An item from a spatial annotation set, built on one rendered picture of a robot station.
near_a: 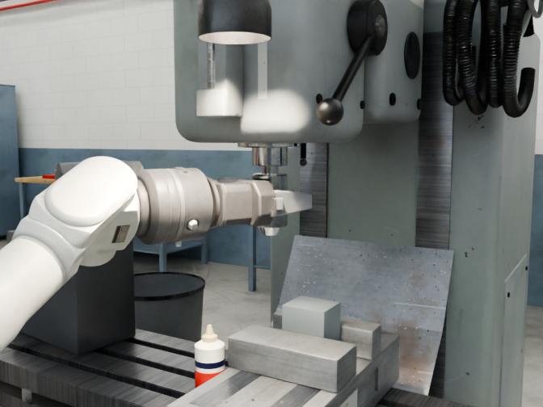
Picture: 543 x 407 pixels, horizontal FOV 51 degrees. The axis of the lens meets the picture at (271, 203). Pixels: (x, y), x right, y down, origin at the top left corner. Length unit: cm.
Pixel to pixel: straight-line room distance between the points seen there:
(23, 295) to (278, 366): 31
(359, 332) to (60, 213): 41
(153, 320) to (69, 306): 162
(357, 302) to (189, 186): 51
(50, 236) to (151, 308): 204
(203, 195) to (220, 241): 542
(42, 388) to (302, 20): 66
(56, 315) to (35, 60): 716
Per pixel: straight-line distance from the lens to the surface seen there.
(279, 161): 74
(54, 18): 788
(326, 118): 61
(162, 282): 303
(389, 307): 106
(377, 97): 80
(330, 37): 69
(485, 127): 104
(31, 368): 100
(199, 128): 71
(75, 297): 99
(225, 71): 65
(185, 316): 266
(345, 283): 110
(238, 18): 54
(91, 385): 90
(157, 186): 64
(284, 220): 75
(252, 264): 494
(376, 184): 109
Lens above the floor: 131
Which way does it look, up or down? 6 degrees down
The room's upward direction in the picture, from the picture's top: straight up
